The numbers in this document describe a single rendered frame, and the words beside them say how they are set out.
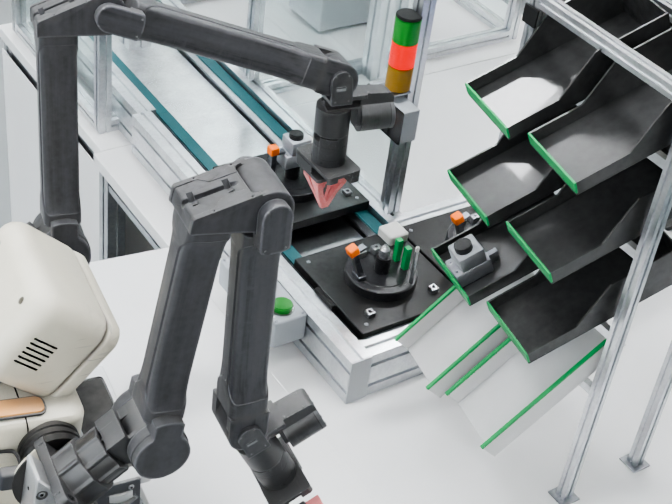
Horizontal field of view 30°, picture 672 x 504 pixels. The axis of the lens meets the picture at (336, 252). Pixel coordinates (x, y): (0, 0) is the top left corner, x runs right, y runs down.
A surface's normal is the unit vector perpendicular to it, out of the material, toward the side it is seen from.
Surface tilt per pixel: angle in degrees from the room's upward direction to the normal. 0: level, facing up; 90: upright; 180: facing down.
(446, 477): 0
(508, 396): 45
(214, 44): 84
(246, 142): 0
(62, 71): 85
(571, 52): 25
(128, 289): 0
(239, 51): 84
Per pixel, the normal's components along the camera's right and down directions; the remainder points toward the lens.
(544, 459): 0.11, -0.78
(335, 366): -0.83, 0.25
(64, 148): 0.39, 0.48
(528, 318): -0.29, -0.65
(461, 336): -0.57, -0.44
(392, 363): 0.54, 0.57
